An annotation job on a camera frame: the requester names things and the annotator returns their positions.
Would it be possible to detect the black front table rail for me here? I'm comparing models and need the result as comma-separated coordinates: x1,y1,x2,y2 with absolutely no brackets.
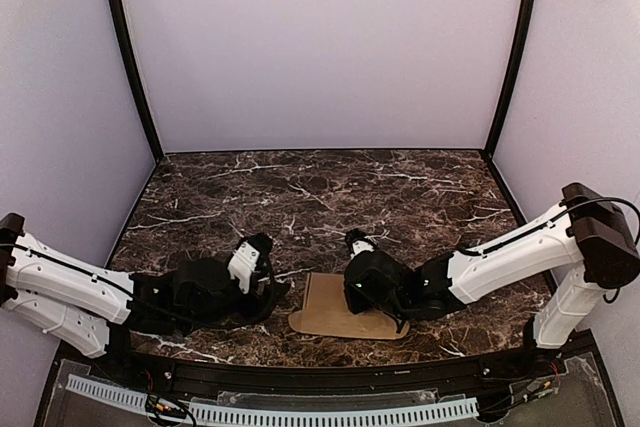
56,344,572,398

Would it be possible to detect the brown cardboard box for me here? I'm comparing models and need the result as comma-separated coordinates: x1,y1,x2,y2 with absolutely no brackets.
288,273,409,341

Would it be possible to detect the black left frame post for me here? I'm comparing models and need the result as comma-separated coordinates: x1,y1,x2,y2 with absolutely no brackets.
108,0,164,163

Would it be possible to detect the black right frame post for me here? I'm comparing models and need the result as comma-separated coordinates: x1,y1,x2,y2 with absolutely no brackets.
484,0,535,158

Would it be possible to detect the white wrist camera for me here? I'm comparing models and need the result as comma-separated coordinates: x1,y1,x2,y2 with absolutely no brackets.
345,228,379,260
227,233,273,294

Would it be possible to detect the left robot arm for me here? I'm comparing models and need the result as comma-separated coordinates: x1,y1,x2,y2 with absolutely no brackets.
1,213,290,358

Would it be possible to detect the white slotted cable duct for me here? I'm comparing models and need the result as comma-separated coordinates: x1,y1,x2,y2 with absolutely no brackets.
65,374,479,426

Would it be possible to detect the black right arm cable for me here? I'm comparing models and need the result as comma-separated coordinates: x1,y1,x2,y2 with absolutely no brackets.
564,195,640,248

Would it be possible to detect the black frame post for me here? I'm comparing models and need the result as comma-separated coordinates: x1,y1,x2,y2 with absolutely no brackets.
108,0,164,163
484,0,535,158

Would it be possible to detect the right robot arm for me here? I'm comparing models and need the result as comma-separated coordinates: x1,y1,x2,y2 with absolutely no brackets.
343,183,639,350

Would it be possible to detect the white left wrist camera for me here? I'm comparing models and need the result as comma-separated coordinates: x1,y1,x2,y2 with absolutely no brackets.
227,233,273,294

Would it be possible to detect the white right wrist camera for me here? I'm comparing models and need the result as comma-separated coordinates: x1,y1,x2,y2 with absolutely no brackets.
345,228,379,260

